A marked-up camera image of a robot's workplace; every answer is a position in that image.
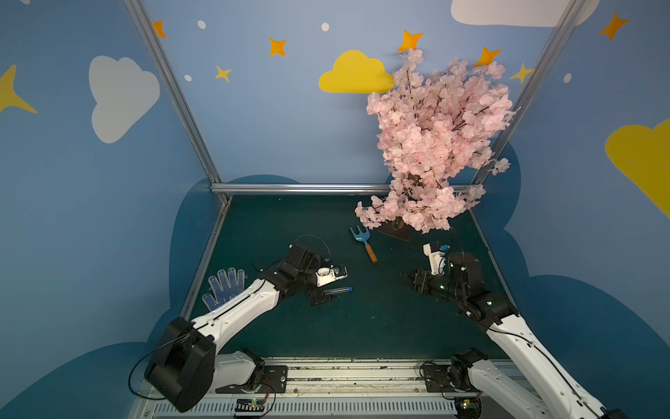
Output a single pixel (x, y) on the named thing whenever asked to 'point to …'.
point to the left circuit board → (249, 405)
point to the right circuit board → (468, 407)
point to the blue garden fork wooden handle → (364, 236)
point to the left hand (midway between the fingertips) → (330, 274)
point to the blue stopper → (350, 288)
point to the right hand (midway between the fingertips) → (408, 272)
